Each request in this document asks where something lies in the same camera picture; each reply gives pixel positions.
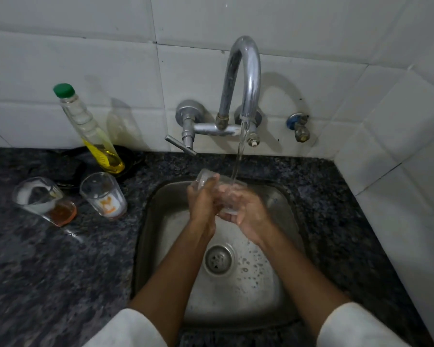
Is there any person's left hand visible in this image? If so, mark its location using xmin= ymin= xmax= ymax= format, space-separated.
xmin=186 ymin=173 xmax=221 ymax=239

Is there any person's right forearm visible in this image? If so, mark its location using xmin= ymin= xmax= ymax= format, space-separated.
xmin=257 ymin=227 xmax=352 ymax=338

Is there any black dish under bottle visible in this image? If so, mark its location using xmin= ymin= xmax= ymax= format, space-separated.
xmin=316 ymin=302 xmax=413 ymax=347

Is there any person's right hand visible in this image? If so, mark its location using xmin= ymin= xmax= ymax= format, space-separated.
xmin=215 ymin=182 xmax=275 ymax=248

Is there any stainless steel sink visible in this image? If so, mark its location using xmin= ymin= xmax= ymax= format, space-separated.
xmin=130 ymin=178 xmax=310 ymax=331

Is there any chrome wall faucet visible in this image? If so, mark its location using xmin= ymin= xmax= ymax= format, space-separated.
xmin=165 ymin=36 xmax=263 ymax=157

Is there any green capped oil bottle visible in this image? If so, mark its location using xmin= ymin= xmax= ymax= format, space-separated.
xmin=53 ymin=83 xmax=126 ymax=174

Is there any metal sink drain strainer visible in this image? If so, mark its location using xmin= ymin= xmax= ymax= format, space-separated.
xmin=203 ymin=243 xmax=236 ymax=277

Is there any black frying pan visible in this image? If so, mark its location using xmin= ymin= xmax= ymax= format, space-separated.
xmin=45 ymin=145 xmax=145 ymax=188

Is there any white shirt sleeve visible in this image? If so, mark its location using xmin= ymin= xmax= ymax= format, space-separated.
xmin=83 ymin=308 xmax=167 ymax=347

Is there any blue wall valve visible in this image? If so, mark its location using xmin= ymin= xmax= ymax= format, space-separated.
xmin=286 ymin=112 xmax=311 ymax=143

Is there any person's left forearm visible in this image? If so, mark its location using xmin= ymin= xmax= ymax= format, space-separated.
xmin=128 ymin=224 xmax=217 ymax=347

